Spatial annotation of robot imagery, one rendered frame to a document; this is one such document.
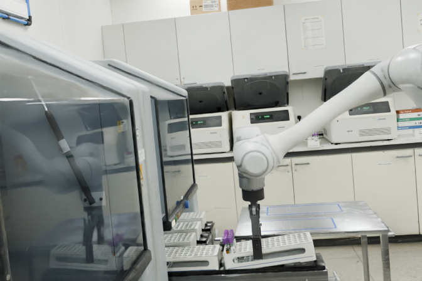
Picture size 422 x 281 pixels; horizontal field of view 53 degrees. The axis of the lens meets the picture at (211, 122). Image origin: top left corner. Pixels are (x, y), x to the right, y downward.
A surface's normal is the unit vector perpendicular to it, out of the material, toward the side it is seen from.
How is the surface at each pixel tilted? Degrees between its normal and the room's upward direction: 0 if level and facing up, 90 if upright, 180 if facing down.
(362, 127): 90
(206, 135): 90
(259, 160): 94
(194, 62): 90
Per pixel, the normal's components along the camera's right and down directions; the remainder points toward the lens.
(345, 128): -0.12, 0.07
